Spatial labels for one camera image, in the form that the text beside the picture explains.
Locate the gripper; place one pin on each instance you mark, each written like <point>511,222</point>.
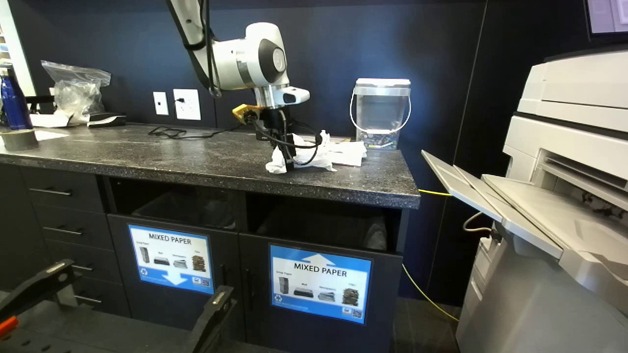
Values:
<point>273,120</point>

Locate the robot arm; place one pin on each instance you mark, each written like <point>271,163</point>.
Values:
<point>245,61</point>

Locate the bin with dark liner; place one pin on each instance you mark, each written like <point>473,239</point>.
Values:
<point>338,228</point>
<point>196,208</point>

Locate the flat white paper sheet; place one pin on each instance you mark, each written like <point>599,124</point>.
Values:
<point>349,152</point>

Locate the heap of small items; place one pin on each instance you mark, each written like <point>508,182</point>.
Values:
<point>380,139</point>

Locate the clear plastic bucket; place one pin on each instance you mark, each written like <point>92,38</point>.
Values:
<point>380,115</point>

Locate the white bucket lid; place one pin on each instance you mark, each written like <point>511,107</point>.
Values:
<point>382,83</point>

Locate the blue recycling sign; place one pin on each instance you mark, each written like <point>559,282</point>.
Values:
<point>171,259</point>
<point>320,284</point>

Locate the dark cabinet door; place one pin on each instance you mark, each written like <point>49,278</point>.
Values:
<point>382,299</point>
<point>230,314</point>

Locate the black stapler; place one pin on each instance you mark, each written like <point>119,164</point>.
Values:
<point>107,120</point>

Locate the dark drawer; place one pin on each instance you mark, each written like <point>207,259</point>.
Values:
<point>105,294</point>
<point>64,184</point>
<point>73,220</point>
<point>103,262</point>

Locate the clear plastic bag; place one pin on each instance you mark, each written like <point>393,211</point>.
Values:
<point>78,93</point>

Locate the grey tape roll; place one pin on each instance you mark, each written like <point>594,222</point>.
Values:
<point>18,139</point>

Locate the large office printer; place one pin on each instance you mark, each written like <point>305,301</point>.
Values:
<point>554,220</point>

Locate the blue bottle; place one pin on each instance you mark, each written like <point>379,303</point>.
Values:
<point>14,105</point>

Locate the white wall socket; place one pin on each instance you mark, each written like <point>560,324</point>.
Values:
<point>187,104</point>

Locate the white switch plate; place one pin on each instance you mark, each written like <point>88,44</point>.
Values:
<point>160,103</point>

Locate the white wall poster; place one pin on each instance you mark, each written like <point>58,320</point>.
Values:
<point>12,44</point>

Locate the wall monitor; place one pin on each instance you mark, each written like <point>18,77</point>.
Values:
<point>607,15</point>

